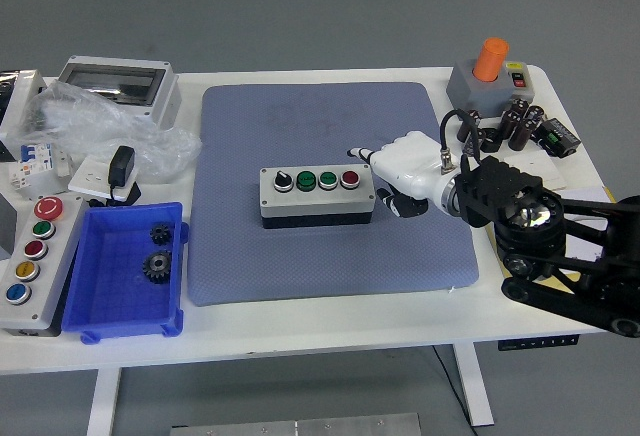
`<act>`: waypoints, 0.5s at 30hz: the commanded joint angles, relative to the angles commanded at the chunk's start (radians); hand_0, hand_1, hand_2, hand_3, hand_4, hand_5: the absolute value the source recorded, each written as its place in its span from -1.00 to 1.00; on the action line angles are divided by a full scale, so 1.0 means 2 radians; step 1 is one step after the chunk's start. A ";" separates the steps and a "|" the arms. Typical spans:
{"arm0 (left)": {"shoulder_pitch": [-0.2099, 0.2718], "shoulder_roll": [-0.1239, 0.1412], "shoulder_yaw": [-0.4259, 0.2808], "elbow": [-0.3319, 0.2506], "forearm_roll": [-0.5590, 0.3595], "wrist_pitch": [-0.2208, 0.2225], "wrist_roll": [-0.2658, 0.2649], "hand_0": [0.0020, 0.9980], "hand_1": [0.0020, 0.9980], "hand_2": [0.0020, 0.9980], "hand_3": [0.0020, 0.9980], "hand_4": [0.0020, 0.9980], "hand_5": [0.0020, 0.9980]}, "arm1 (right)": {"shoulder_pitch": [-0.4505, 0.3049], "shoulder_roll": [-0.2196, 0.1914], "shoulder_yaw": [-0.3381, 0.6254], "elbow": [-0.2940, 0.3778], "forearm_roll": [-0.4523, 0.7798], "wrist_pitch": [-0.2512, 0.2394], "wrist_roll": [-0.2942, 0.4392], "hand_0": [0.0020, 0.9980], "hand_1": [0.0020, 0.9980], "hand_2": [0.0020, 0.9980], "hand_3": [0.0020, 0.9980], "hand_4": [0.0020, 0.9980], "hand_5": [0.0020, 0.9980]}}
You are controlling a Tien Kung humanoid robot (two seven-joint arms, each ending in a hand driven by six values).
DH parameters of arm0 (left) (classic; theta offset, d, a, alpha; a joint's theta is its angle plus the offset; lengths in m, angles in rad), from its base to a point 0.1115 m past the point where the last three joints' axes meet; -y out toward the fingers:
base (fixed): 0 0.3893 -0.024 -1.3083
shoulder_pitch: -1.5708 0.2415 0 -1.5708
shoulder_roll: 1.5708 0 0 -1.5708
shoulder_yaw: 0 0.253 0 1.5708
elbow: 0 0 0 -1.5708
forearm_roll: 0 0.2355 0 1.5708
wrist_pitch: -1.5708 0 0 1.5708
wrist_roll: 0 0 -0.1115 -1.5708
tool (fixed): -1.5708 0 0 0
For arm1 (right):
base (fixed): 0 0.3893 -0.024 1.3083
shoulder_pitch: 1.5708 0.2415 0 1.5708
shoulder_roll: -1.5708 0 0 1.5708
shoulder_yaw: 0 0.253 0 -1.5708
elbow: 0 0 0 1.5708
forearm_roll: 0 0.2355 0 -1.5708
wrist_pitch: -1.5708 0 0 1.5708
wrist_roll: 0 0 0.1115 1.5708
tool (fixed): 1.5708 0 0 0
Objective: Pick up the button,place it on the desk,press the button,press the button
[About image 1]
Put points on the grey metal box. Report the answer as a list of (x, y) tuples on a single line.
[(6, 226)]

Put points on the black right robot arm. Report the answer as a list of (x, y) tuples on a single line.
[(505, 191)]

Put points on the grey metal plate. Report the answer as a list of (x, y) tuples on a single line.
[(295, 426)]

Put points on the black power adapter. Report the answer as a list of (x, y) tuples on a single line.
[(122, 163)]

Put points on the orange cylinder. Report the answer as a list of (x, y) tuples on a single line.
[(491, 58)]

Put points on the grey five-button control box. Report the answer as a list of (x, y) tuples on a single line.
[(47, 266)]

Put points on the white yellow booklet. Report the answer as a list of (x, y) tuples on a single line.
[(582, 196)]

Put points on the black capacitor printed sleeve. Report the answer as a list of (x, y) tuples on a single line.
[(481, 141)]

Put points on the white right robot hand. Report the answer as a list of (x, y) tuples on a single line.
[(410, 161)]

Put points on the clear plastic bag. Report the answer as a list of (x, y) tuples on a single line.
[(100, 121)]

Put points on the large black gear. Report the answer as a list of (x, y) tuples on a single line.
[(157, 267)]

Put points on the black table control panel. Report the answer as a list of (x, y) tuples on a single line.
[(537, 342)]

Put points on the small black gear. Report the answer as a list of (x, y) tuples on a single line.
[(161, 234)]

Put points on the black module green terminal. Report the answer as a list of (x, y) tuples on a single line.
[(560, 138)]

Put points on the grey four-button control box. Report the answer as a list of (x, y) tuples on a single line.
[(315, 203)]

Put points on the white wall socket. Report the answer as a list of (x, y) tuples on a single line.
[(87, 176)]

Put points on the black cylindrical capacitor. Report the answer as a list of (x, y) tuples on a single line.
[(521, 135), (519, 107), (464, 128), (535, 114), (508, 124)]

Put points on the blue plastic bin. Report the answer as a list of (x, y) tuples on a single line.
[(115, 301)]

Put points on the white circuit breaker blue levers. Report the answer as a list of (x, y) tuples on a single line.
[(37, 156)]

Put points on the white table leg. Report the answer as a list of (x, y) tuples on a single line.
[(472, 386), (102, 401)]

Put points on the grey-blue padded mat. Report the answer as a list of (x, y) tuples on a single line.
[(240, 121)]

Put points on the white wall switch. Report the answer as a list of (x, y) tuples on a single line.
[(542, 163)]

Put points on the grey distribution box clear lid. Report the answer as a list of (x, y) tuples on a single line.
[(117, 81)]

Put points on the grey switch box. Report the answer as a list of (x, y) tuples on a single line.
[(475, 93)]

